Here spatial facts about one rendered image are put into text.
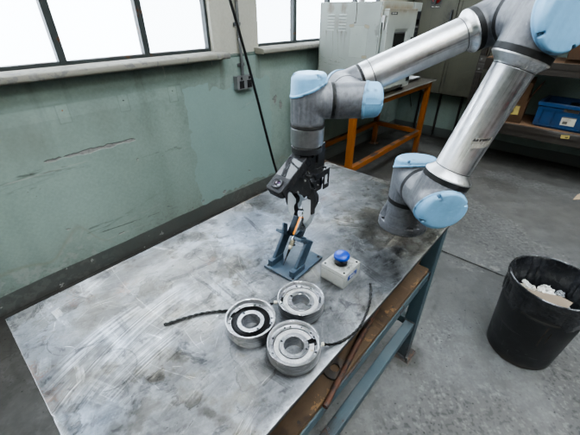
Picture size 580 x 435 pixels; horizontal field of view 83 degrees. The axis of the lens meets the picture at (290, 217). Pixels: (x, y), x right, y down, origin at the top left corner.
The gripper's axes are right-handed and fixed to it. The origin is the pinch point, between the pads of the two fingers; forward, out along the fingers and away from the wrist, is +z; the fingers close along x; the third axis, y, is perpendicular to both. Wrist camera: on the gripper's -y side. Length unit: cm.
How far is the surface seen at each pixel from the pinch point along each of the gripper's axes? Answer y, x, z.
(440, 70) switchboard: 360, 76, 11
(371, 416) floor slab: 17, -25, 92
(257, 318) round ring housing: -23.5, -6.8, 9.9
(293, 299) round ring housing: -14.4, -9.5, 9.9
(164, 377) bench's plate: -43.5, -1.6, 11.9
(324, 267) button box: -2.6, -10.0, 8.3
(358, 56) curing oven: 190, 89, -16
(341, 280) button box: -2.8, -15.1, 9.4
